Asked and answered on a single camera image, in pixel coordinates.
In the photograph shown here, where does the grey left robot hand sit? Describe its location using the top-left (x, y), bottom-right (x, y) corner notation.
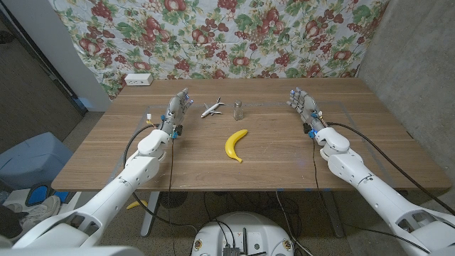
top-left (160, 87), bottom-right (195, 138)

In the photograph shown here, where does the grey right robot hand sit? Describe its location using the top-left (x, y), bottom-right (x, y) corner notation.
top-left (286, 87), bottom-right (328, 136)

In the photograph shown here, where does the clear glass salt shaker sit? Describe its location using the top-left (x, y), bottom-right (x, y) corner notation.
top-left (233, 100), bottom-right (245, 122)

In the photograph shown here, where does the white toy airplane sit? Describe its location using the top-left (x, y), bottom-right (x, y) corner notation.
top-left (200, 97), bottom-right (225, 119)

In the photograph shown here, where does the yellow banana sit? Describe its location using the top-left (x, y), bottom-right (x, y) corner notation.
top-left (224, 129), bottom-right (249, 164)

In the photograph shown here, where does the white power strip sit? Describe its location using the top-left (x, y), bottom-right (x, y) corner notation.
top-left (124, 73), bottom-right (154, 87)

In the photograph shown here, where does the floral fruit print backdrop cloth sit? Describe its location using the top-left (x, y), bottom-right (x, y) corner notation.
top-left (49, 0), bottom-right (390, 100)

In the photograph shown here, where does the black round floor fan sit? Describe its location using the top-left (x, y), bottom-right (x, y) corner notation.
top-left (159, 191), bottom-right (188, 209)

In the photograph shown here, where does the grey table leg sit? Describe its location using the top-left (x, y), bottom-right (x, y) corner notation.
top-left (319, 191), bottom-right (346, 238)

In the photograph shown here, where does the white table leg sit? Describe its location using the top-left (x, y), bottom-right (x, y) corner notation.
top-left (140, 191), bottom-right (161, 238)

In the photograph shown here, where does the white robot torso base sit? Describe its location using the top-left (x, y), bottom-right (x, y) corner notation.
top-left (191, 211), bottom-right (295, 256)

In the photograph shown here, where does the blue-grey plastic bin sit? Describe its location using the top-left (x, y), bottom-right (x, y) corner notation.
top-left (0, 132), bottom-right (74, 191)

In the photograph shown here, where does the blue padded black item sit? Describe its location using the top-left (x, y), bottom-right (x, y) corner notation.
top-left (24, 183), bottom-right (70, 207)

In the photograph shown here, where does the grey sneaker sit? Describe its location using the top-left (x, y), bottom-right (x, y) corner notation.
top-left (5, 194), bottom-right (61, 228)

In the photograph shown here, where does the black bag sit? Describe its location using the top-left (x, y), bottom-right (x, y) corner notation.
top-left (0, 204), bottom-right (24, 239)

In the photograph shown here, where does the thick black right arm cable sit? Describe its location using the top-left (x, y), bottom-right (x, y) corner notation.
top-left (326, 122), bottom-right (455, 217)

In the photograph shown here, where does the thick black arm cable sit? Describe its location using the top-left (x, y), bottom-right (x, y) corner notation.
top-left (326, 122), bottom-right (455, 217)
top-left (123, 122), bottom-right (198, 232)

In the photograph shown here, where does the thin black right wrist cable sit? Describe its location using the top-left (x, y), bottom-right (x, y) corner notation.
top-left (311, 137), bottom-right (333, 228)

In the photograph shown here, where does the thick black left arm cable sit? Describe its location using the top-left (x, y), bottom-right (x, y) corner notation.
top-left (123, 122), bottom-right (198, 232)

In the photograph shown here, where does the black door frame strip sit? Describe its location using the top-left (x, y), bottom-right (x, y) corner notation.
top-left (0, 6), bottom-right (89, 117)

